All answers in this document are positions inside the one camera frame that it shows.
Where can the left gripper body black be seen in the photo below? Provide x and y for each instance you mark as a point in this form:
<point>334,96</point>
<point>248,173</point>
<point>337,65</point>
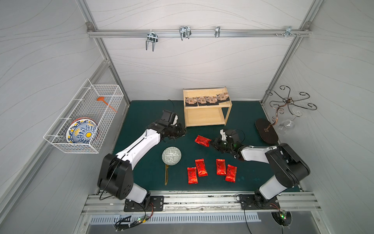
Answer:
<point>176,130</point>

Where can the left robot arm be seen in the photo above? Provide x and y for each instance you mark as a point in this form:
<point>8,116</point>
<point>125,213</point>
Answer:
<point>116,172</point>

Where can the red tea bag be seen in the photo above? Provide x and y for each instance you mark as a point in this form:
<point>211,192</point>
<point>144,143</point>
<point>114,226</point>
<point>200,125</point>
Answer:
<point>201,168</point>
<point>231,173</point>
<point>221,167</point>
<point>192,175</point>
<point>201,140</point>

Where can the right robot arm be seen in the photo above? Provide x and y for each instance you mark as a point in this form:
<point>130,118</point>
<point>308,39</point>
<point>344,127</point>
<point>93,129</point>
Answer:
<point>287,166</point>

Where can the metal rail bar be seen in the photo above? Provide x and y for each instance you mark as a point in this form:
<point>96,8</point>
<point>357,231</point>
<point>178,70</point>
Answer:
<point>195,33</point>

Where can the floral tea bag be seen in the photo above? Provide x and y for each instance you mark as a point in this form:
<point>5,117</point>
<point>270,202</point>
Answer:
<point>201,101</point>
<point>212,100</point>
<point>191,102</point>
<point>223,97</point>

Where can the wooden two-tier shelf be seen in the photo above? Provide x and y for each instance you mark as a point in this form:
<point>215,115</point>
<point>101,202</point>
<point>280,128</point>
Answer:
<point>206,115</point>

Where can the orange spatula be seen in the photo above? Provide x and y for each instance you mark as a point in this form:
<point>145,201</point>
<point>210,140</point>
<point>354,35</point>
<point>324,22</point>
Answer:
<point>102,99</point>

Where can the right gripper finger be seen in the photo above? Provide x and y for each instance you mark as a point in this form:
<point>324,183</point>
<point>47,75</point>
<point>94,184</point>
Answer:
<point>215,141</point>
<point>217,147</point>

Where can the metal double hook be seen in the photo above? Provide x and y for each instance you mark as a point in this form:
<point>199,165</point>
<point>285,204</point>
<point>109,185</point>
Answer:
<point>185,32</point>
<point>152,38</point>

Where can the metal double hook middle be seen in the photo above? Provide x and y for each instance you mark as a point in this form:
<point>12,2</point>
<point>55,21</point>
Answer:
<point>185,32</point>

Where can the small metal hook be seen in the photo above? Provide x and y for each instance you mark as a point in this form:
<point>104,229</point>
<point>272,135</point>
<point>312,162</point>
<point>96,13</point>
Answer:
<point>217,31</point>

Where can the blue yellow patterned plate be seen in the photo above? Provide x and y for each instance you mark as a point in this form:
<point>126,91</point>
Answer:
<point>81,131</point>

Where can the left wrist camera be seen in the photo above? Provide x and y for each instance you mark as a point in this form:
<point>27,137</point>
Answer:
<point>169,117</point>

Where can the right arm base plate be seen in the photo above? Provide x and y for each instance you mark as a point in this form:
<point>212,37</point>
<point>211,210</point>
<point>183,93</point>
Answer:
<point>257,202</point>

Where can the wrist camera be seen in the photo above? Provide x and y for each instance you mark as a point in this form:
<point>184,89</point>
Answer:
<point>169,117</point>
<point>223,135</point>

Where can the white wire basket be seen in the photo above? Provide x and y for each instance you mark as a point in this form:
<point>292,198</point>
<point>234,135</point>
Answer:
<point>85,105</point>

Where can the metal hook right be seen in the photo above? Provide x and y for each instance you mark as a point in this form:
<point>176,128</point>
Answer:
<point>288,33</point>

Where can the clear wine glass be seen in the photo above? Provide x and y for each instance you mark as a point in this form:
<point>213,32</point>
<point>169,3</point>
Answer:
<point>289,124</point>

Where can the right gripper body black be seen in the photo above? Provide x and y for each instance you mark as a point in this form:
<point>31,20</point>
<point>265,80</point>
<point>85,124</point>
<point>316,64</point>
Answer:
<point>220,143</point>

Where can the metal double hook left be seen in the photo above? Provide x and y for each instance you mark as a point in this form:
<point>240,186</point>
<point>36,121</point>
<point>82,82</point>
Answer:
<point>152,38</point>

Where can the green table mat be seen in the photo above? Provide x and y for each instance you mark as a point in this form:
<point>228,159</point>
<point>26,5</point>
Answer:
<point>149,173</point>

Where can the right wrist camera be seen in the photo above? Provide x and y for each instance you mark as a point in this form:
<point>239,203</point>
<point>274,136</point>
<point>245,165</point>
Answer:
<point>223,135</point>

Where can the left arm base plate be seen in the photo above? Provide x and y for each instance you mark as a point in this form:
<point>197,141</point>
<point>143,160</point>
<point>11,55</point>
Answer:
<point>151,203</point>

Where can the green patterned hand fan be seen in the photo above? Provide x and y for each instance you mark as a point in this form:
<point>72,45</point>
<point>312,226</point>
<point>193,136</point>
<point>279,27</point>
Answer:
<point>170,156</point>

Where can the copper glass holder stand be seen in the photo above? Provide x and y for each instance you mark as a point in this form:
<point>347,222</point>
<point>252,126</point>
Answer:
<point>266,128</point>

